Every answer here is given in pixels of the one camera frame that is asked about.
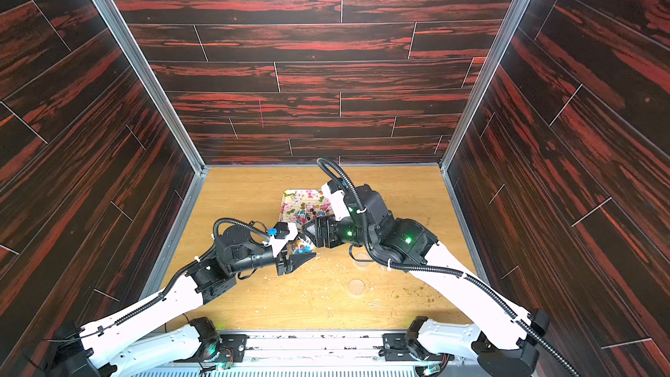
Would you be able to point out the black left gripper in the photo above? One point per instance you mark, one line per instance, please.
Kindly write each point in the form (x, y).
(290, 264)

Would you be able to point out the candy jar with lid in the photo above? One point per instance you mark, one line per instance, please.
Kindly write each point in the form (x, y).
(302, 245)

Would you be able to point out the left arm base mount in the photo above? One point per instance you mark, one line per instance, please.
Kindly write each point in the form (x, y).
(216, 350)

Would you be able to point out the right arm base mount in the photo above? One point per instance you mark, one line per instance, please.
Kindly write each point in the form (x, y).
(406, 347)

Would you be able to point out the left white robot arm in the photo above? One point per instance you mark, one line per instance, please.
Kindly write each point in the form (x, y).
(120, 344)

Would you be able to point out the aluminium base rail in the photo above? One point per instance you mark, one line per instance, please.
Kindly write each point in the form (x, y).
(318, 353)

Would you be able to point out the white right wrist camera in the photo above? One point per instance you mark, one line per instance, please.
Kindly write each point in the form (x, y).
(334, 192)

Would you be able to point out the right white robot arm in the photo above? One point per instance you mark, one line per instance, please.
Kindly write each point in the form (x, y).
(502, 336)

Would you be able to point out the floral rectangular tray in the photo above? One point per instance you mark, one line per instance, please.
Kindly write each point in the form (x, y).
(302, 206)

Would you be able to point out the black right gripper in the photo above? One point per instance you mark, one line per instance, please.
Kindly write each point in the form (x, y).
(329, 233)

